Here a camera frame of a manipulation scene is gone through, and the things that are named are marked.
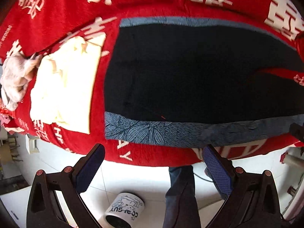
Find black pants blue patterned trim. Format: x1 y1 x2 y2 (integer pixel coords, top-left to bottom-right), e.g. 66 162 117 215
104 17 303 148

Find white printed mug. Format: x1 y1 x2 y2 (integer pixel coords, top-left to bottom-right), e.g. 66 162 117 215
104 192 145 227

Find person's jeans legs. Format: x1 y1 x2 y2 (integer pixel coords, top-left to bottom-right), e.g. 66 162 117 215
162 158 229 228

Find cream folded cloth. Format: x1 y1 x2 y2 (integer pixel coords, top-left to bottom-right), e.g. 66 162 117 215
30 33 106 134

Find red wedding sofa cover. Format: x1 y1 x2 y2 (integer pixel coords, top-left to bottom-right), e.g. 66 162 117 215
1 0 303 166

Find black cable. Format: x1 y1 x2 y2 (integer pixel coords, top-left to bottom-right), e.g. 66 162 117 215
193 172 215 183

